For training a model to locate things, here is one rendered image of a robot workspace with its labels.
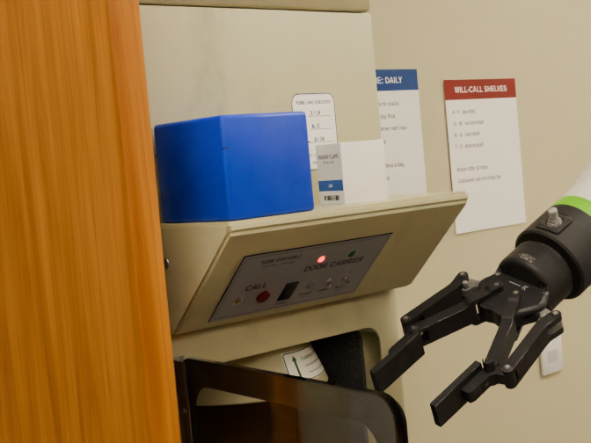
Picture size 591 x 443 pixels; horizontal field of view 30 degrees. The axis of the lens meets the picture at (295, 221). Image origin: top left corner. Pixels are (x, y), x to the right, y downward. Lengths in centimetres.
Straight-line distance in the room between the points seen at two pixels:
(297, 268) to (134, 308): 19
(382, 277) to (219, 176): 28
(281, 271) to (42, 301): 22
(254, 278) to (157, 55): 22
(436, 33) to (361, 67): 79
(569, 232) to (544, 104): 104
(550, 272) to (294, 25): 37
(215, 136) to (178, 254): 11
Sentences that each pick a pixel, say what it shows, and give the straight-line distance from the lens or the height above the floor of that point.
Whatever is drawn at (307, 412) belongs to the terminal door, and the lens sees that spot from 85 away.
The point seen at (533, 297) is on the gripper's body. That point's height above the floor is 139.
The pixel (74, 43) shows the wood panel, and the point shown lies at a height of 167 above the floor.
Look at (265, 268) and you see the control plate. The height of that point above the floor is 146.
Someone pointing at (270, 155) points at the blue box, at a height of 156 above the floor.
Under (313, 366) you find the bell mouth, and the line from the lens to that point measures 118.
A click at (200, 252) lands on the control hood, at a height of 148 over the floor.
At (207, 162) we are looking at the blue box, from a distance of 95.
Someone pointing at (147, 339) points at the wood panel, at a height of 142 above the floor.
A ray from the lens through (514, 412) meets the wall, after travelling 214.
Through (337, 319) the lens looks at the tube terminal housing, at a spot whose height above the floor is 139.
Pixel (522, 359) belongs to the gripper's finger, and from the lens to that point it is 112.
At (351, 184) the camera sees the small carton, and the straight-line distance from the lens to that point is 107.
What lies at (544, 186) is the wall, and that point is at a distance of 221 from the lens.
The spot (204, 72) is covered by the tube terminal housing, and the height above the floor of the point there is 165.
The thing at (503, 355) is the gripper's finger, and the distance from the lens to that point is 114.
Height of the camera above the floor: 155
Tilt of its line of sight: 3 degrees down
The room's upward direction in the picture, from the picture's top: 5 degrees counter-clockwise
